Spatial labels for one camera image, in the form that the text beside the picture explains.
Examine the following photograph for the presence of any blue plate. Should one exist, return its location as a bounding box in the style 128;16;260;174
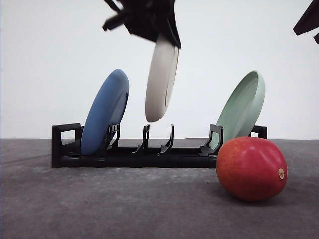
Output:
81;69;130;156

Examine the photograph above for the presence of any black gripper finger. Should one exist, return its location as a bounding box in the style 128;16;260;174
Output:
293;0;319;44

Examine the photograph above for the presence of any black plate rack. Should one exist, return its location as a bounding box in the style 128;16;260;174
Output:
51;123;268;168

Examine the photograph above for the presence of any white plate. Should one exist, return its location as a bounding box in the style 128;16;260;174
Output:
145;33;180;122

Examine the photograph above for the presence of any red pomegranate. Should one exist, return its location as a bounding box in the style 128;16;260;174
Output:
216;136;288;202

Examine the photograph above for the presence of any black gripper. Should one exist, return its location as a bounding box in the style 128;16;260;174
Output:
102;0;181;48

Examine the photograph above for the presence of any mint green plate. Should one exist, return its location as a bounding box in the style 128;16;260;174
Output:
211;71;266;149

